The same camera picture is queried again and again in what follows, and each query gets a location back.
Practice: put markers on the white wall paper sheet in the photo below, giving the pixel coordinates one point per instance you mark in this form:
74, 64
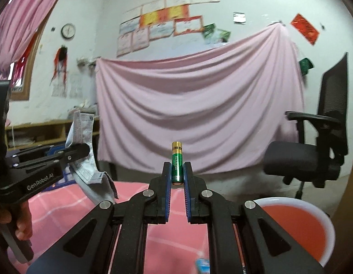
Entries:
76, 87
59, 88

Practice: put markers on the pink checked tablecloth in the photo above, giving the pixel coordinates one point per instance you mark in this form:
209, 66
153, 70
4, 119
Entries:
176, 248

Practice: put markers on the red tassel wall ornament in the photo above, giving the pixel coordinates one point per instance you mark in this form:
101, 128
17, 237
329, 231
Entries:
60, 60

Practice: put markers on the white wall-mounted fixture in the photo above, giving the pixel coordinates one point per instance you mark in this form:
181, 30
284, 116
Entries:
86, 62

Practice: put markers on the grey face mask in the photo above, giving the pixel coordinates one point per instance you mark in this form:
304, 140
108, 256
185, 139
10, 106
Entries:
88, 177

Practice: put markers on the red and white basin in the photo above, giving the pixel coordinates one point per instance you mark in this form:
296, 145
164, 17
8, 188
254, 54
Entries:
293, 222

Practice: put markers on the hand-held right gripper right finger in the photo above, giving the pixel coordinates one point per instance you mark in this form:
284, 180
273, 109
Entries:
187, 197

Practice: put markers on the pink curtain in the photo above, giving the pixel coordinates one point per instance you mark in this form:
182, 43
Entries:
25, 17

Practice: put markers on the red wall paper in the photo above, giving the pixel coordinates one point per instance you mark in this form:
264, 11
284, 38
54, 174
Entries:
305, 29

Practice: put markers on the wooden shelf unit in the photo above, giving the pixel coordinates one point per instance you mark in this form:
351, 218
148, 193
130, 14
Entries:
51, 130

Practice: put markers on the green and gold battery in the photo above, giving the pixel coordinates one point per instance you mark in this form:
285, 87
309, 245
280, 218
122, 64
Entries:
176, 162

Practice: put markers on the silver wall box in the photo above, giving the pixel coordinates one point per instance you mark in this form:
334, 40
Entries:
239, 17

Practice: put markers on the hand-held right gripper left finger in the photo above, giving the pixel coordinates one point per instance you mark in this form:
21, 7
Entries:
167, 197

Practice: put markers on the pile of papers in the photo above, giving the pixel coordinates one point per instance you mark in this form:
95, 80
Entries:
85, 110

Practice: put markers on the group of wall certificates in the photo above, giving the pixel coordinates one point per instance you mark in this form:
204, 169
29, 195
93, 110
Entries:
165, 22

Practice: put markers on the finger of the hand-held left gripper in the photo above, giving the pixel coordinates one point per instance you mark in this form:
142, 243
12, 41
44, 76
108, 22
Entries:
36, 149
76, 151

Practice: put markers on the green wall packets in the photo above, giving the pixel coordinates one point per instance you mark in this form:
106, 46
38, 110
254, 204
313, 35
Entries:
216, 34

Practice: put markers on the wooden window frame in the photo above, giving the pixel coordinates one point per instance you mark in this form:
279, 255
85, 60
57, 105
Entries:
28, 85

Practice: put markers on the black office chair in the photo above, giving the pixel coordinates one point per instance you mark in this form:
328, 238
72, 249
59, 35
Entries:
296, 159

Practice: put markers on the pink hanging sheet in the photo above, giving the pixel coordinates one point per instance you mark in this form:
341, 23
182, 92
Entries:
199, 105

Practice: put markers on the blue cardboard box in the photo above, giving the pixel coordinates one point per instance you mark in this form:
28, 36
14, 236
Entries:
66, 179

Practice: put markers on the person's left hand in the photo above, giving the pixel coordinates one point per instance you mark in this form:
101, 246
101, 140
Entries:
21, 219

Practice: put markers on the green wall hanging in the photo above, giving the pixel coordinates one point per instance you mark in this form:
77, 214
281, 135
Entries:
306, 66

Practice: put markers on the round wall clock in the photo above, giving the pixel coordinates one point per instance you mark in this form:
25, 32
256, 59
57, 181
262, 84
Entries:
68, 30

